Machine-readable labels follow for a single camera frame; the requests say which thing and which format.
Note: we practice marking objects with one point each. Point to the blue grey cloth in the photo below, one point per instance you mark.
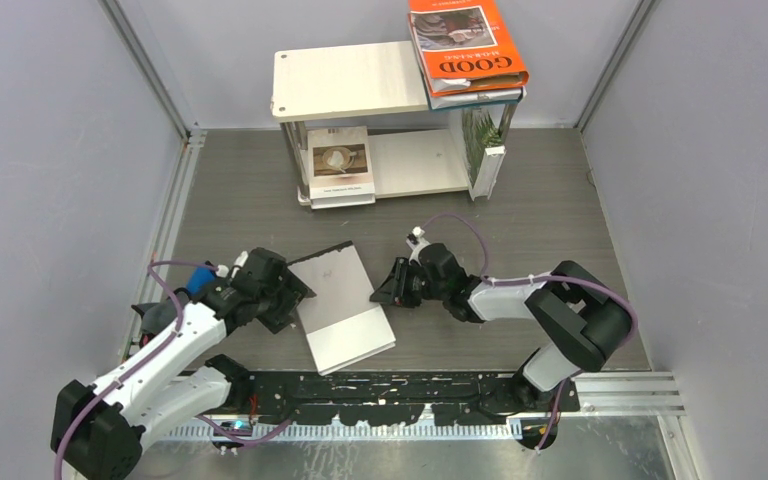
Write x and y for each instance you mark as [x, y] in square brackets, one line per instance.
[155, 316]

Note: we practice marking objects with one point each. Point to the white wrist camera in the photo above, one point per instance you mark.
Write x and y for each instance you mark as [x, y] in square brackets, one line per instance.
[417, 242]
[229, 271]

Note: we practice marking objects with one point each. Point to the white two-tier shelf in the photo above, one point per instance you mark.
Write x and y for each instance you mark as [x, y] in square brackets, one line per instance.
[314, 88]

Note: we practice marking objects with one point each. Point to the white coffee cover book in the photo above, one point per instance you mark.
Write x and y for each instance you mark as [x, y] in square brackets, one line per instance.
[339, 167]

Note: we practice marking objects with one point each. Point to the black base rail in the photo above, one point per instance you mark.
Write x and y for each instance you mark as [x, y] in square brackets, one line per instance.
[388, 398]

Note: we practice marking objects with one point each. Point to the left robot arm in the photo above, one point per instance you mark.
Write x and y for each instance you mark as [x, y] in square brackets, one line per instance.
[102, 429]

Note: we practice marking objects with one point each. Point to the white palm leaf book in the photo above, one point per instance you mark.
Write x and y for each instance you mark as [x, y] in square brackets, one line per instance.
[482, 151]

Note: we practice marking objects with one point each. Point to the teal Humor book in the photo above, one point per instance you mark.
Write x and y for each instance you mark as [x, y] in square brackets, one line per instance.
[474, 99]

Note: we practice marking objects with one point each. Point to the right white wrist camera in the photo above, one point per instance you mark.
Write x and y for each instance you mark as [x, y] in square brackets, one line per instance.
[417, 242]

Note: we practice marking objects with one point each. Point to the white slotted cable duct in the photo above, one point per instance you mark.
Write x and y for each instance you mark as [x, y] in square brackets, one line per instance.
[425, 430]

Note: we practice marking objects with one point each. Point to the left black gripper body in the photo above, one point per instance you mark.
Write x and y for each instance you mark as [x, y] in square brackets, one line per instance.
[267, 293]

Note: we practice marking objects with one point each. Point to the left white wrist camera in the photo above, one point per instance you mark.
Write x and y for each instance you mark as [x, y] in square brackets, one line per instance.
[229, 271]

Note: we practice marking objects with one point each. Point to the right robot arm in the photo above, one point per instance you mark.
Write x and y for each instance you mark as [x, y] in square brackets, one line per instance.
[584, 321]

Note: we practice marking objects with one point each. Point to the grey white notebook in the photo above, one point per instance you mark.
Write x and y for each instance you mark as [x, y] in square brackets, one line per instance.
[342, 325]

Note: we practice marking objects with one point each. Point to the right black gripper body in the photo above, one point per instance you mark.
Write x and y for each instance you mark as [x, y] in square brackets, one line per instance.
[433, 290]

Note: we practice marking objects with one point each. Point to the orange book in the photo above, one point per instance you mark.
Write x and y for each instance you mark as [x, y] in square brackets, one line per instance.
[464, 46]

